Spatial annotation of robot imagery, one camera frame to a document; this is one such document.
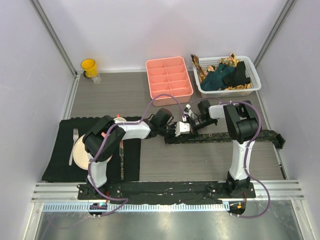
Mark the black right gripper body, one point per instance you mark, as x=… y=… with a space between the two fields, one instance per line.
x=196 y=123

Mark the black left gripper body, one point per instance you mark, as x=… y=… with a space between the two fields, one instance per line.
x=170 y=134

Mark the dark patterned necktie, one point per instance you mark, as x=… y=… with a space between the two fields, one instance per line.
x=264 y=136

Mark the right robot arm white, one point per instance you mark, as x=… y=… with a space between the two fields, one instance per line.
x=243 y=126

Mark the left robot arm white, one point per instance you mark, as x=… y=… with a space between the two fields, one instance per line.
x=104 y=138

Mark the teal green tie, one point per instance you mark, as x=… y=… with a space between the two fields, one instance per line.
x=214 y=79

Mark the pink divided organizer tray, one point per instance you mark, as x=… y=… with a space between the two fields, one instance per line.
x=168 y=76

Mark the orange mug white inside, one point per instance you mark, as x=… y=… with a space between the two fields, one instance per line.
x=119 y=119

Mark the black scalloped placemat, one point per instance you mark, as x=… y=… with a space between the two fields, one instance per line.
x=59 y=170

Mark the white plastic basket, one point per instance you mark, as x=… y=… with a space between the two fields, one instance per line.
x=250 y=72

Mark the black tie in basket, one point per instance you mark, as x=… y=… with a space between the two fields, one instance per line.
x=237 y=77

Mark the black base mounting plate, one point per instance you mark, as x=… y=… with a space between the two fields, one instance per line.
x=175 y=192

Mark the yellow floral tie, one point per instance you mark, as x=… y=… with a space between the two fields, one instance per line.
x=203 y=72

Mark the pink and cream plate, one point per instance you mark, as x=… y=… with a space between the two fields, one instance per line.
x=80 y=155

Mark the clear small glass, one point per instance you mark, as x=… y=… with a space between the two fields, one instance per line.
x=96 y=79

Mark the silver fork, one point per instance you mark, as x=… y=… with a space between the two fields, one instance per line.
x=74 y=138

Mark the yellow plastic cup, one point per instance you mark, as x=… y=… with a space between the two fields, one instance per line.
x=90 y=69

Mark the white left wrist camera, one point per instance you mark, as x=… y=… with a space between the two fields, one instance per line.
x=182 y=128

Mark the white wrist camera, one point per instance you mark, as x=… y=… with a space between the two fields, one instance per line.
x=188 y=112
x=182 y=128

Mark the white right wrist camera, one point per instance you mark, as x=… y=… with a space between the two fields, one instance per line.
x=188 y=112

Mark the knife with patterned handle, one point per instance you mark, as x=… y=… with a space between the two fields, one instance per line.
x=121 y=154

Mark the aluminium frame rail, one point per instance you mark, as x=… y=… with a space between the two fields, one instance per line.
x=76 y=197

